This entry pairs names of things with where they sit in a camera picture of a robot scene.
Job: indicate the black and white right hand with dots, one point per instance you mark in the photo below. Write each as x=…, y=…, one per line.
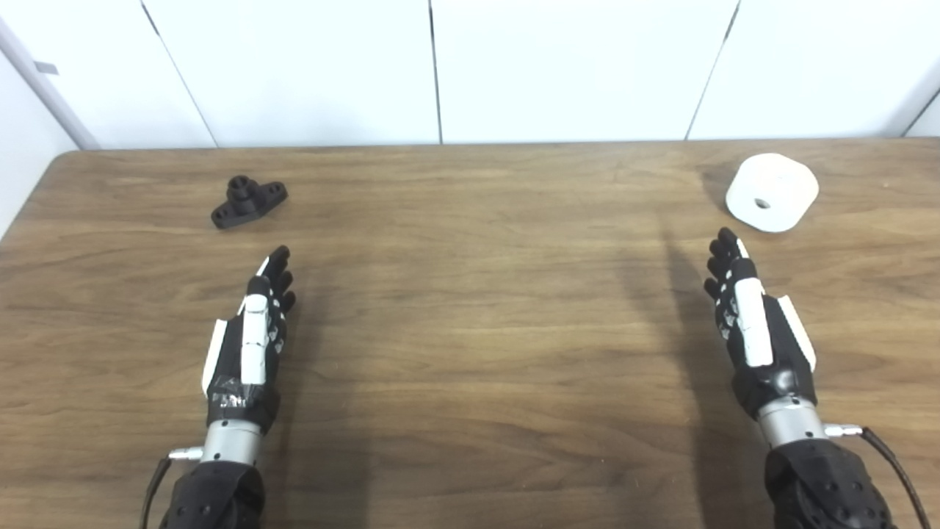
x=764, y=353

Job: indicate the black and white left hand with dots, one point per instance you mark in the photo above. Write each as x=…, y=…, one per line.
x=253, y=345

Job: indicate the black flanged holder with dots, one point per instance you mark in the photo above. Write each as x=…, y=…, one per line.
x=242, y=202

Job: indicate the white block with holes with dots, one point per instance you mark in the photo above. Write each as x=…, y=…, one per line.
x=778, y=184

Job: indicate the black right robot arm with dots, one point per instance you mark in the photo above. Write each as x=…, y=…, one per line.
x=822, y=485

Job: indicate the grey wall post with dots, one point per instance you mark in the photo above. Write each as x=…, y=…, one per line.
x=44, y=88

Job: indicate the small grey wall tag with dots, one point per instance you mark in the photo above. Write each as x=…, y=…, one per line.
x=45, y=67

